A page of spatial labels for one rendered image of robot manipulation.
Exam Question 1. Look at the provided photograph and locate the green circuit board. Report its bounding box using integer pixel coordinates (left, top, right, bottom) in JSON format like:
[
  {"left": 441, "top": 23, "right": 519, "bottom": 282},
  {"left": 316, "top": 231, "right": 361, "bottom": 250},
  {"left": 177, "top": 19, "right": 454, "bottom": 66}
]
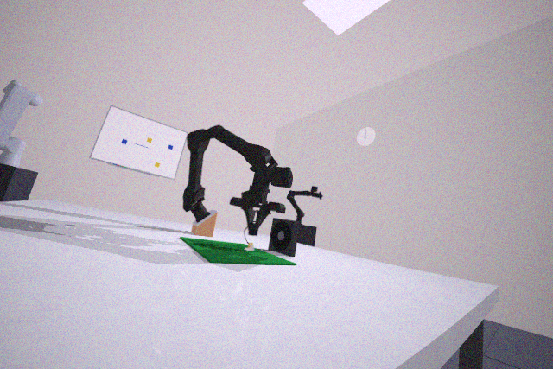
[{"left": 180, "top": 237, "right": 297, "bottom": 265}]

